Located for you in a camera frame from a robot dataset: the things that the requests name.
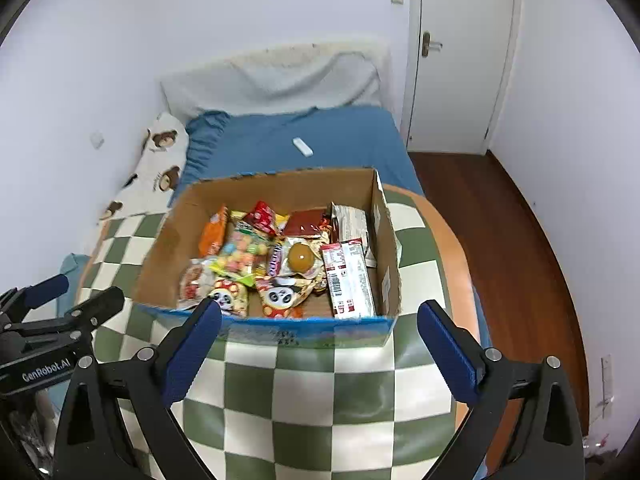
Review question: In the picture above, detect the blue bed sheet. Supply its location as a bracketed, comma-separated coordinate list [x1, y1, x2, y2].
[60, 106, 495, 356]

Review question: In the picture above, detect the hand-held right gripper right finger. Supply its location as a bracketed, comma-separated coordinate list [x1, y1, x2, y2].
[416, 300, 587, 480]

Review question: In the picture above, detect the dark red snack packet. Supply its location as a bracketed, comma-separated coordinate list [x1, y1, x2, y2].
[281, 208, 332, 239]

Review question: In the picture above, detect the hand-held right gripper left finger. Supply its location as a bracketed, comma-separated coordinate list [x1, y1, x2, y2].
[52, 297, 224, 480]

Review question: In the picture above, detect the bear print pillow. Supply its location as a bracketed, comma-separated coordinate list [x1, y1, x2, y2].
[97, 112, 190, 222]

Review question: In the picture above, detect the green white checkered blanket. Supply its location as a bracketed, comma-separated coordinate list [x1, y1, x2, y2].
[75, 185, 497, 480]

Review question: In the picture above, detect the red white snack packet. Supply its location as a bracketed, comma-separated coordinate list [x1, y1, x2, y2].
[177, 258, 219, 311]

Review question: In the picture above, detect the panda print snack packet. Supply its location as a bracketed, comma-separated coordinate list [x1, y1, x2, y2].
[204, 279, 250, 319]
[255, 279, 317, 320]

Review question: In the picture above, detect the silver snack packet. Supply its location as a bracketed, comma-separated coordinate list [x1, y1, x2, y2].
[329, 202, 372, 262]

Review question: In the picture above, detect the white door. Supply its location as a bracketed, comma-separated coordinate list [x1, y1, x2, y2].
[407, 0, 518, 157]

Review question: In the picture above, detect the colourful candy packet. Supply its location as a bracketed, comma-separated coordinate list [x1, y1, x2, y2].
[209, 220, 274, 287]

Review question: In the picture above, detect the orange snack packet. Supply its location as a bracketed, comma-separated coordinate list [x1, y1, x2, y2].
[198, 204, 230, 259]

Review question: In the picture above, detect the metal door handle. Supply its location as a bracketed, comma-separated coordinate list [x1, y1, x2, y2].
[421, 31, 444, 58]

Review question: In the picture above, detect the white headboard cover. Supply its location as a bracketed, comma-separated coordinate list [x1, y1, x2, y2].
[160, 40, 392, 117]

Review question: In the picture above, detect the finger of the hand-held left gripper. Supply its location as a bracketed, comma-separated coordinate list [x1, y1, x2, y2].
[0, 274, 70, 328]
[10, 286, 126, 343]

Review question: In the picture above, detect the cardboard box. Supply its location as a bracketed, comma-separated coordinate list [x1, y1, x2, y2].
[134, 167, 404, 348]

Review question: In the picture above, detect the clear packet with brown egg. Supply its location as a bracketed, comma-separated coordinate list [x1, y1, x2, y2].
[276, 236, 327, 282]

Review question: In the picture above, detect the purple snack packet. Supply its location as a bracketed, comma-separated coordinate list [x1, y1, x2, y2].
[267, 240, 287, 279]

